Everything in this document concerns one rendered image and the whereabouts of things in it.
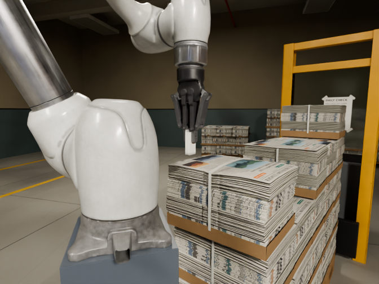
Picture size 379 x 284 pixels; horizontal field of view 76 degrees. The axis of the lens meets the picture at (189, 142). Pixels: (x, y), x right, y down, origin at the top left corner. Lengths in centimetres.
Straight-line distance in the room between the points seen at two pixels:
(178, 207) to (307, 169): 67
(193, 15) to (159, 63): 796
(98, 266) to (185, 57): 49
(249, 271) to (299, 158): 63
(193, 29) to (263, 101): 715
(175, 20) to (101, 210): 48
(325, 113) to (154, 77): 726
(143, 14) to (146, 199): 50
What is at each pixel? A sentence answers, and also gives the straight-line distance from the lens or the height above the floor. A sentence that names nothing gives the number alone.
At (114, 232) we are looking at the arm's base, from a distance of 47.
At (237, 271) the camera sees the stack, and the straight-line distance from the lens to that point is 89.
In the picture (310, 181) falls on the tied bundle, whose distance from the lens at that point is 130.
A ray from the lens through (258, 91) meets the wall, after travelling 778.
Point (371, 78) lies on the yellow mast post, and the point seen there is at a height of 149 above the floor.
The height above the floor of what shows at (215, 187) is 101.
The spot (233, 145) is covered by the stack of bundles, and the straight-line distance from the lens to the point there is 608.
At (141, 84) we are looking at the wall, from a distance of 882.
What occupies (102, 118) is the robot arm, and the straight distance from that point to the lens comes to 45.
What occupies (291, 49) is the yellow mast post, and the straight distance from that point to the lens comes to 251.
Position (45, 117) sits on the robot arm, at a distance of 61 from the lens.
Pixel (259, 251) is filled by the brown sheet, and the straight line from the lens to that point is 77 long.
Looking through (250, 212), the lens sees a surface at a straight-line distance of 74.
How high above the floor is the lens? 125
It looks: 7 degrees down
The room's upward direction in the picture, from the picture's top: straight up
